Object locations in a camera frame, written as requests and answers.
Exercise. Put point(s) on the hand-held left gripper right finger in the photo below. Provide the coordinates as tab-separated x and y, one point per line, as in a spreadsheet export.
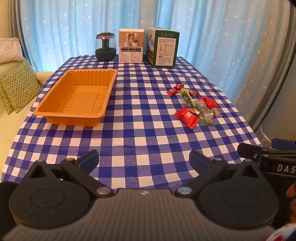
198	160

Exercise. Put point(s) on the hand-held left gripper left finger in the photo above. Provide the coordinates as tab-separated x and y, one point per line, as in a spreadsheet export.
89	160

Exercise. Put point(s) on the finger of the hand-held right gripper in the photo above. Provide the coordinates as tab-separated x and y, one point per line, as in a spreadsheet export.
283	143
249	151

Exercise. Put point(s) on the green ended clear candy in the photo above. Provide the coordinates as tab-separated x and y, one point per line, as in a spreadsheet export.
207	122

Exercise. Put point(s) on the red white-print snack packet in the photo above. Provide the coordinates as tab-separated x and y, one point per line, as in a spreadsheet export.
187	116

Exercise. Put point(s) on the white snack bar packet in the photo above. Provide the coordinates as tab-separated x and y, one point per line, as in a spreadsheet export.
204	109

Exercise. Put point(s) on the yellow green candy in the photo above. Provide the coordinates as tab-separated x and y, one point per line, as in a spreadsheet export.
193	106

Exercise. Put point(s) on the plain red snack packet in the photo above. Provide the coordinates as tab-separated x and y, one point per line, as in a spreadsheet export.
210	102

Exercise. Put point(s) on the orange plastic tray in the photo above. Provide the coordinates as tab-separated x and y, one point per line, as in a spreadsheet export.
76	97

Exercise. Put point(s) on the small red candy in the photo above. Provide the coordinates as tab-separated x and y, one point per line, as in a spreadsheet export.
172	92
194	93
178	87

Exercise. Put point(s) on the person's right hand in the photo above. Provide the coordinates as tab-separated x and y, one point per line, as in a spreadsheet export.
292	197

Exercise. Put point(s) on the blue white checked tablecloth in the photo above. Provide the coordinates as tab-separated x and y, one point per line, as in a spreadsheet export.
138	143

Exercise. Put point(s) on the grey curtain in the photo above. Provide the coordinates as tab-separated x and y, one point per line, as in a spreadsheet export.
19	34
266	92

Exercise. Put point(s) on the white red printed clothing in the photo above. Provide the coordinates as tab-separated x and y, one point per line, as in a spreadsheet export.
281	235

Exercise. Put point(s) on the pale green sofa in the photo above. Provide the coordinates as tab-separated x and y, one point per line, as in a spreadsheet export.
13	129

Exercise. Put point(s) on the green zigzag pillow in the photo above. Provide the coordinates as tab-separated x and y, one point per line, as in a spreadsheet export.
8	107
19	84

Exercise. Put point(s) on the dark glass humidifier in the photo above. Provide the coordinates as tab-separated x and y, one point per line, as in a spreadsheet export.
105	51

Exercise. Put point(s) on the green carton box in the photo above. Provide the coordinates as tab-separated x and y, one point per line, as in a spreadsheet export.
165	49

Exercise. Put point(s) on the white carton box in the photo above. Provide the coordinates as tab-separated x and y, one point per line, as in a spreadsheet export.
131	49

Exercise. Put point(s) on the blue star curtain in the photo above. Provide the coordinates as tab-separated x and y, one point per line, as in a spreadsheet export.
69	27

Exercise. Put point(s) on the pink cushion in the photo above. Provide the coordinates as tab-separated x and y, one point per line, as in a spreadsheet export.
9	49

